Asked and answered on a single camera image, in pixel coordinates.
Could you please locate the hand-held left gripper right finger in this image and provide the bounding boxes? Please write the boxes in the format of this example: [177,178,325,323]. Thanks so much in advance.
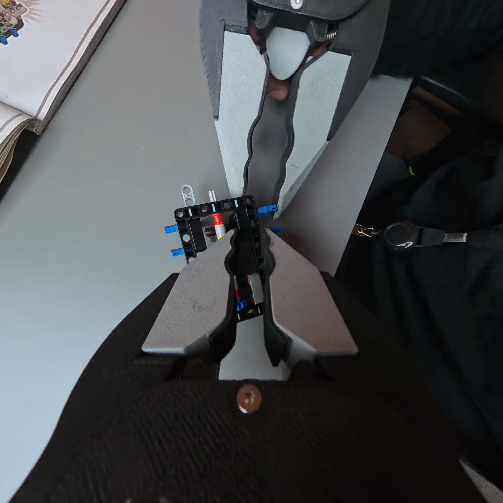
[263,229,360,367]

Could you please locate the black frame lego model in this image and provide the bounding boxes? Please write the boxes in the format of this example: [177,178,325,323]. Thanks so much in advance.
[164,185,282,324]

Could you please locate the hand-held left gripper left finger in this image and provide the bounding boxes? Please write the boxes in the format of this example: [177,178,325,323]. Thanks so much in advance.
[141,229,238,363]

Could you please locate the person's right hand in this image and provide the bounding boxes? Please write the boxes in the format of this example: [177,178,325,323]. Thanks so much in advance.
[264,74,294,101]

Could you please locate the lego instruction booklet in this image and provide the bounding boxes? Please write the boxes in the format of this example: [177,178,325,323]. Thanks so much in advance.
[0,0,127,185]

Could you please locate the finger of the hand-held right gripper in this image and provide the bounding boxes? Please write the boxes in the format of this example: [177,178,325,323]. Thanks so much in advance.
[273,50,352,220]
[215,31,271,196]

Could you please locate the black lanyard strap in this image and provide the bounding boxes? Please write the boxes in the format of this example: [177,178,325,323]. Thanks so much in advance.
[420,224,503,246]

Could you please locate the black badge reel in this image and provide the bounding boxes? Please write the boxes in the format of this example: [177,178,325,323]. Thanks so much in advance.
[383,222,423,252]

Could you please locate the person's right forearm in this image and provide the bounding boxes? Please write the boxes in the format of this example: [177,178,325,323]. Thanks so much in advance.
[369,0,503,79]

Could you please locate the person's torso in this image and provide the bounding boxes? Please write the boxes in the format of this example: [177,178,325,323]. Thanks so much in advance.
[334,138,503,503]

